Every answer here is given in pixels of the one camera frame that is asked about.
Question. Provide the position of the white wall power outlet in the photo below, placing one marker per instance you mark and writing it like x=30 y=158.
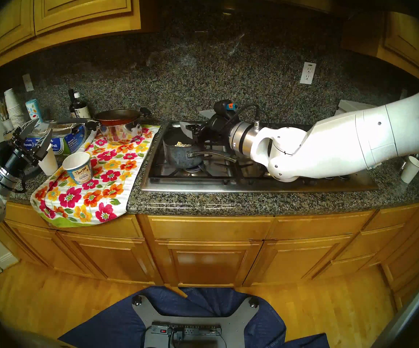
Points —
x=307 y=73

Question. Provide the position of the dark blue cloth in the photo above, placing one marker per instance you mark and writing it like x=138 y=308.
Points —
x=111 y=325

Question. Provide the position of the blue foil roll box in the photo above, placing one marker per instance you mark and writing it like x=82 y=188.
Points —
x=68 y=140

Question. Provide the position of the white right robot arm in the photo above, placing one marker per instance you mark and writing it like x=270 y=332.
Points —
x=340 y=148

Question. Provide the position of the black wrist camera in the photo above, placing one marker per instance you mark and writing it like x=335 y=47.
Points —
x=3 y=149
x=224 y=107

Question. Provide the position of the small white cup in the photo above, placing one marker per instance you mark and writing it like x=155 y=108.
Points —
x=7 y=125

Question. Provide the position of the wooden stir sticks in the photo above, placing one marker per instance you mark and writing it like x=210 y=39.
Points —
x=2 y=110

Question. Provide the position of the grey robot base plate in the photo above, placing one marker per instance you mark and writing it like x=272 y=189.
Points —
x=148 y=314

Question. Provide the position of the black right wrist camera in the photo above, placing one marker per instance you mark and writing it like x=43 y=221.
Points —
x=224 y=107

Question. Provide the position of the wooden upper cabinet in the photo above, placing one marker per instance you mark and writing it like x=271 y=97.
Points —
x=401 y=39
x=82 y=3

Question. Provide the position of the dark bottle white label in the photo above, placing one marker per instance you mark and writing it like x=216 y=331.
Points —
x=81 y=110

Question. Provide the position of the steel pot red inside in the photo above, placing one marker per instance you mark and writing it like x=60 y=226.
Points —
x=120 y=131

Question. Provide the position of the oats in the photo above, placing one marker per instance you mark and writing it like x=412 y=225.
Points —
x=182 y=144

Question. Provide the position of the stainless steel gas cooktop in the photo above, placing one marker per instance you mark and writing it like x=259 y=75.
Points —
x=180 y=184

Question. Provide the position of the floral kitchen towel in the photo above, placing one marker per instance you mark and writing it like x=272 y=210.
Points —
x=97 y=195

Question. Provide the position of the wooden base cabinets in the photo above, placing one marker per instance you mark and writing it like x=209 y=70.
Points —
x=206 y=264

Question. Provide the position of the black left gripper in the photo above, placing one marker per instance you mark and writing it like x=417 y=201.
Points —
x=26 y=155

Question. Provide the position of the white countertop appliance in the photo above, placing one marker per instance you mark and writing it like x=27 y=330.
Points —
x=351 y=106

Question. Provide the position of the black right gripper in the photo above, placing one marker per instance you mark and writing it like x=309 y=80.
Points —
x=216 y=130

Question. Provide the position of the dark speckled saucepan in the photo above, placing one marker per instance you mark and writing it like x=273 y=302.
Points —
x=180 y=157

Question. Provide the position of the white cup coloured drops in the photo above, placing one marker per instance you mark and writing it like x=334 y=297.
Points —
x=34 y=111

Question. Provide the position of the plain white paper cup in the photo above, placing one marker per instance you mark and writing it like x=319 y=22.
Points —
x=50 y=164
x=411 y=169

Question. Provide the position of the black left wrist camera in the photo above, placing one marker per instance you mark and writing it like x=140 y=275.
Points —
x=3 y=149

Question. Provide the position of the small dark metal tool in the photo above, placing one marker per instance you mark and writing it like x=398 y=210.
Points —
x=404 y=164

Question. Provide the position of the white wall switch plate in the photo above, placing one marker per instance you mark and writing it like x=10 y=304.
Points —
x=28 y=82

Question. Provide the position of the stack of white cups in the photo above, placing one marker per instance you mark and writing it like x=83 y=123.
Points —
x=11 y=104

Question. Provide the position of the grey power strip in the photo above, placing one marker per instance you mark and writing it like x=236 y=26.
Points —
x=195 y=330

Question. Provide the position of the blue oatmeal paper cup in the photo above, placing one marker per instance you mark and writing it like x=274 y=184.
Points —
x=79 y=169

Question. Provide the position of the slim dark bottle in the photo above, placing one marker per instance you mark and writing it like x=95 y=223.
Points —
x=71 y=104

